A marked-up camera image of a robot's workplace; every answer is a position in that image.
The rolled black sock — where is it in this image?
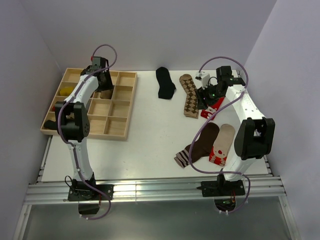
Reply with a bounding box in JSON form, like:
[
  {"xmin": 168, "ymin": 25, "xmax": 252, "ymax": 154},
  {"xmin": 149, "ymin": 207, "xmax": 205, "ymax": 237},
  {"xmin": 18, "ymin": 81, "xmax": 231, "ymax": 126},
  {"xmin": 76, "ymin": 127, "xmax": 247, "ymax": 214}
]
[{"xmin": 43, "ymin": 120, "xmax": 58, "ymax": 131}]

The red reindeer sock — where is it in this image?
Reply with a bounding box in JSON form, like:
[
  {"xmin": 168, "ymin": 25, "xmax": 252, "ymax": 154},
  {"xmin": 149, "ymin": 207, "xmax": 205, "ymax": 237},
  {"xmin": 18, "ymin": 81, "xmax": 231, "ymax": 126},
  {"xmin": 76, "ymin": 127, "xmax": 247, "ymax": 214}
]
[
  {"xmin": 200, "ymin": 97, "xmax": 225, "ymax": 119},
  {"xmin": 209, "ymin": 124, "xmax": 235, "ymax": 167}
]

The rolled yellow sock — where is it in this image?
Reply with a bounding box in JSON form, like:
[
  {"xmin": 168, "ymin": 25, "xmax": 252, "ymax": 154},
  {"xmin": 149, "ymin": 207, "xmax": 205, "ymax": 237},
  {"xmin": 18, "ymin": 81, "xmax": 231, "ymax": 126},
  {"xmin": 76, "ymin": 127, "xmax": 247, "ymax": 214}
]
[{"xmin": 59, "ymin": 86, "xmax": 74, "ymax": 97}]

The aluminium frame rail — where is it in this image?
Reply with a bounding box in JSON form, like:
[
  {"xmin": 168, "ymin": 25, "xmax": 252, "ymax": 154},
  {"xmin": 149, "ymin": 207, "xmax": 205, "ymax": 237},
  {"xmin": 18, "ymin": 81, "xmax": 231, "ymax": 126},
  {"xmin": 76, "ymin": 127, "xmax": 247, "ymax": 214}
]
[{"xmin": 23, "ymin": 174, "xmax": 287, "ymax": 205}]

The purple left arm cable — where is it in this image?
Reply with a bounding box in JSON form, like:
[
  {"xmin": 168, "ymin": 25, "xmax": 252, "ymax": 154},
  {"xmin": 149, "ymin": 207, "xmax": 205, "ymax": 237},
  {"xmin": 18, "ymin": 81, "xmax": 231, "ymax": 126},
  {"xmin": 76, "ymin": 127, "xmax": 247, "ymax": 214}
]
[{"xmin": 56, "ymin": 44, "xmax": 118, "ymax": 221}]

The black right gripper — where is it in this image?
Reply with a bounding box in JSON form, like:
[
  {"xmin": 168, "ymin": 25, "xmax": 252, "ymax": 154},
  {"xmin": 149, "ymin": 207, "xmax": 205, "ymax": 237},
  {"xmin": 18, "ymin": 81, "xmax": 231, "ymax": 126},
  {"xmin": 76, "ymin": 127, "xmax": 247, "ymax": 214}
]
[{"xmin": 195, "ymin": 82, "xmax": 224, "ymax": 111}]

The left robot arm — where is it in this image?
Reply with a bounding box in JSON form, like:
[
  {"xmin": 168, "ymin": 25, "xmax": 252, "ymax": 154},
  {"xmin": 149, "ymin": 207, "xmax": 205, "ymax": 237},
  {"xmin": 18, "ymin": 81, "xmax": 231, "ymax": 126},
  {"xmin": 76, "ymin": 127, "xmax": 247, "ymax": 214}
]
[{"xmin": 55, "ymin": 64, "xmax": 113, "ymax": 200}]

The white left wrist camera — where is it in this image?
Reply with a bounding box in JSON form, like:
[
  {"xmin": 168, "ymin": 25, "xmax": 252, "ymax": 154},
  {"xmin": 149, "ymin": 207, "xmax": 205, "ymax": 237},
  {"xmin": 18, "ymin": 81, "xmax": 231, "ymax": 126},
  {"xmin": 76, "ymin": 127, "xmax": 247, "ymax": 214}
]
[{"xmin": 91, "ymin": 56, "xmax": 109, "ymax": 71}]

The dark brown striped sock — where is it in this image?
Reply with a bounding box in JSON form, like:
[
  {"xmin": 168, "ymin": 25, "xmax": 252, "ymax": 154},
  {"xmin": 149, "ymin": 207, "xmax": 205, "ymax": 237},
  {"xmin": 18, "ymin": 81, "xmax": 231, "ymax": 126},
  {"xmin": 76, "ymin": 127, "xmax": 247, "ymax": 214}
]
[{"xmin": 174, "ymin": 122, "xmax": 220, "ymax": 168}]

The brown argyle sock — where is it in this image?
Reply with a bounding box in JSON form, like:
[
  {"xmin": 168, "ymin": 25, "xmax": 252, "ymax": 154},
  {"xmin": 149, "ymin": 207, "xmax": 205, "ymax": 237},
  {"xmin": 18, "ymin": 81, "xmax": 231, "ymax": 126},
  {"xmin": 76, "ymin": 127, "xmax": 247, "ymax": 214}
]
[{"xmin": 179, "ymin": 74, "xmax": 199, "ymax": 119}]

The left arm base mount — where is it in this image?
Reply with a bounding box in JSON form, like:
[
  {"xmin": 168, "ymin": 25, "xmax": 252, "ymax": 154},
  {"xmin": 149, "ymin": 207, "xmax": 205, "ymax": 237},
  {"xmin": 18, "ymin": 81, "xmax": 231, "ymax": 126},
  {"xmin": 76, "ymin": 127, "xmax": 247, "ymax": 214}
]
[{"xmin": 67, "ymin": 188, "xmax": 107, "ymax": 216}]

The tan ribbed sock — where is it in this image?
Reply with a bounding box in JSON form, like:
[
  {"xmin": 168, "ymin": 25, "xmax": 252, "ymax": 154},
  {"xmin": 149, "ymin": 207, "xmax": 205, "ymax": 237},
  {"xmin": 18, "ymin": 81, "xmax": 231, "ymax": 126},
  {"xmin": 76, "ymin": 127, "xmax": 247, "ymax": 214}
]
[{"xmin": 99, "ymin": 89, "xmax": 113, "ymax": 100}]

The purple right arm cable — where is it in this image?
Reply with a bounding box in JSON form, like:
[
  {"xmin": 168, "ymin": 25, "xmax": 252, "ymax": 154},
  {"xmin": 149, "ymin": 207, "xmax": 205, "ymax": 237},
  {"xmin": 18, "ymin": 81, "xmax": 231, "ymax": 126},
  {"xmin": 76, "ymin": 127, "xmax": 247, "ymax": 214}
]
[{"xmin": 188, "ymin": 56, "xmax": 252, "ymax": 214}]

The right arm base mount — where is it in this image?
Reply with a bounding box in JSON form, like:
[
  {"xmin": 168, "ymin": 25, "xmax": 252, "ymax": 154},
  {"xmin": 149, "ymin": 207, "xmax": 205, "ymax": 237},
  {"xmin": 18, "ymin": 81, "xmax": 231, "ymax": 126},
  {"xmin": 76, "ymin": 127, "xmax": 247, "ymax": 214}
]
[{"xmin": 196, "ymin": 176, "xmax": 246, "ymax": 215}]

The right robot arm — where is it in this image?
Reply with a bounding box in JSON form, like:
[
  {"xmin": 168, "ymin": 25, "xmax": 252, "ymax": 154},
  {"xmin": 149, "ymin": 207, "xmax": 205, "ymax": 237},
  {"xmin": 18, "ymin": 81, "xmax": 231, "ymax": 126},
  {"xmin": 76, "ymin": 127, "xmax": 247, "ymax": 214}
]
[{"xmin": 195, "ymin": 66, "xmax": 275, "ymax": 195}]

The wooden compartment tray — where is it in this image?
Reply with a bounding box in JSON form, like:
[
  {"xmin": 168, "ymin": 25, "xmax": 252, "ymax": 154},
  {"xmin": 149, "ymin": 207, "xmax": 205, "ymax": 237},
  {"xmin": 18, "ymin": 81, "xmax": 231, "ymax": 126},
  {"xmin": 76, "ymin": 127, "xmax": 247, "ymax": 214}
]
[{"xmin": 40, "ymin": 68, "xmax": 138, "ymax": 141}]

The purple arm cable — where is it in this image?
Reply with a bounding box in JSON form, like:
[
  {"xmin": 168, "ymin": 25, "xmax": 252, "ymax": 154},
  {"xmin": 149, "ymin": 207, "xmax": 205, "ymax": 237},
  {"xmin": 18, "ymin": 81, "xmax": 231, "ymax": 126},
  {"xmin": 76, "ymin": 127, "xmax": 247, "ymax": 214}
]
[
  {"xmin": 188, "ymin": 56, "xmax": 252, "ymax": 214},
  {"xmin": 56, "ymin": 44, "xmax": 118, "ymax": 221}
]

